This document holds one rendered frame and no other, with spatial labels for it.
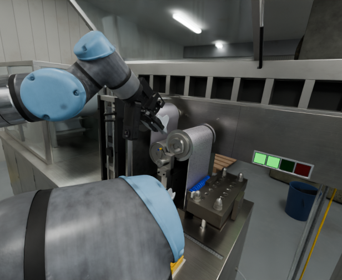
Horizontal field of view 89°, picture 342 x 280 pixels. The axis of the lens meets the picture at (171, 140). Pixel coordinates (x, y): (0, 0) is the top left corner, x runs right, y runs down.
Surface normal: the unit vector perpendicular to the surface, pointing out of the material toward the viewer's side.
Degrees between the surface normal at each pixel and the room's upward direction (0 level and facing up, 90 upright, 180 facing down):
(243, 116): 90
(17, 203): 5
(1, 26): 90
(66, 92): 90
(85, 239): 51
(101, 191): 11
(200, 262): 0
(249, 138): 90
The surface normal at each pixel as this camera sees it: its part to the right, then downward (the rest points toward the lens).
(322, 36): -0.72, 0.15
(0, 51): 0.82, 0.22
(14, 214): 0.09, -0.84
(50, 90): 0.34, 0.30
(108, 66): 0.56, 0.54
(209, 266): 0.07, -0.95
